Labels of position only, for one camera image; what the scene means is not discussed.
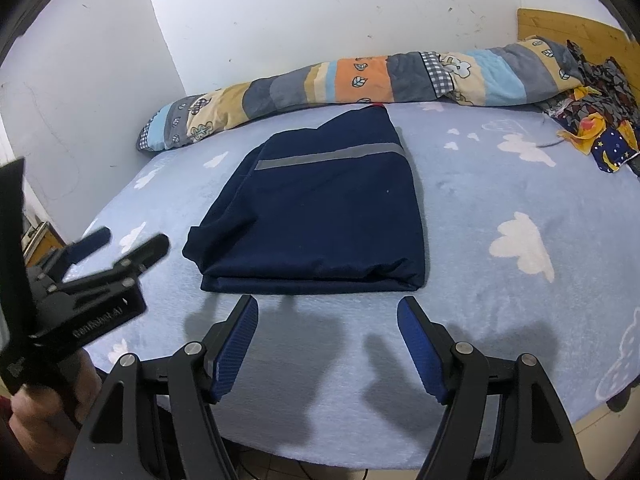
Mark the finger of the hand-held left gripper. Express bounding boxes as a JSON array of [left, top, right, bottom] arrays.
[[107, 233, 171, 276], [62, 226, 112, 267]]

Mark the navy work jacket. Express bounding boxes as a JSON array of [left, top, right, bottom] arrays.
[[181, 103, 430, 296]]

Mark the wooden bed side rail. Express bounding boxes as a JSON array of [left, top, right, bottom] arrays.
[[572, 395, 640, 448]]

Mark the brown bedside furniture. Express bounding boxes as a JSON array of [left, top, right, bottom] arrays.
[[21, 220, 67, 267]]

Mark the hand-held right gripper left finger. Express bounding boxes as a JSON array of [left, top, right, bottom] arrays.
[[64, 294, 260, 480]]

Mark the person's left hand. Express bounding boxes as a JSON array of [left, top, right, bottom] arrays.
[[10, 351, 103, 443]]

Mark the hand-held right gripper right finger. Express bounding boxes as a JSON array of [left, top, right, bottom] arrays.
[[396, 296, 596, 480]]

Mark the patchwork rolled quilt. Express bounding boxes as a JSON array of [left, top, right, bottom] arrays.
[[136, 36, 586, 152]]

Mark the pile of patterned clothes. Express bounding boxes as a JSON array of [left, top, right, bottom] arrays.
[[535, 37, 640, 176]]

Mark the wooden headboard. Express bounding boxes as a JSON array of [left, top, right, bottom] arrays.
[[516, 7, 633, 68]]

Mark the light blue cloud blanket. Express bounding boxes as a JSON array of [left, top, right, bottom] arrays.
[[75, 100, 640, 466]]

